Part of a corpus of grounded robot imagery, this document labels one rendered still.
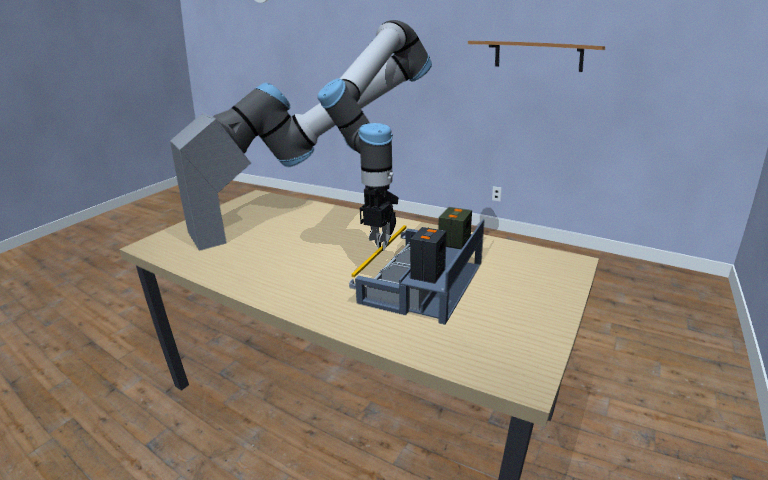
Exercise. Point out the yellow bar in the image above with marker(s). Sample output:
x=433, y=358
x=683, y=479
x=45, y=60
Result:
x=373, y=256

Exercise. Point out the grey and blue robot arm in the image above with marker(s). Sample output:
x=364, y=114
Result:
x=263, y=111

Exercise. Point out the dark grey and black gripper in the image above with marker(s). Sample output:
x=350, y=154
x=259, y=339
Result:
x=378, y=213

